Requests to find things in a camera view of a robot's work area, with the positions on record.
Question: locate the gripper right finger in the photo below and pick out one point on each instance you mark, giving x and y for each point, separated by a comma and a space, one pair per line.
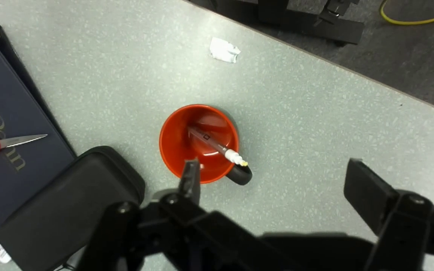
398, 210

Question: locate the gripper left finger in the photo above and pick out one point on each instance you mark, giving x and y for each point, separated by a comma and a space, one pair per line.
187, 222

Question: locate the marker with white cap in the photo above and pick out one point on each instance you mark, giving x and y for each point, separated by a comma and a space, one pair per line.
217, 146

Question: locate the black zip case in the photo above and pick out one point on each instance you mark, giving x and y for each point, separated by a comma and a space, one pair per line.
70, 207

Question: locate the crumpled white paper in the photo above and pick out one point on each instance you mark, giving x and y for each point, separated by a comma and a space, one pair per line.
223, 50

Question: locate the dark blue binder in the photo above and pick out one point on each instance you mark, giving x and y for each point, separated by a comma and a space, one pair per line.
9, 128

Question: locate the black metal frame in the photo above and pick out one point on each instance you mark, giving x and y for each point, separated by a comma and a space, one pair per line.
296, 19

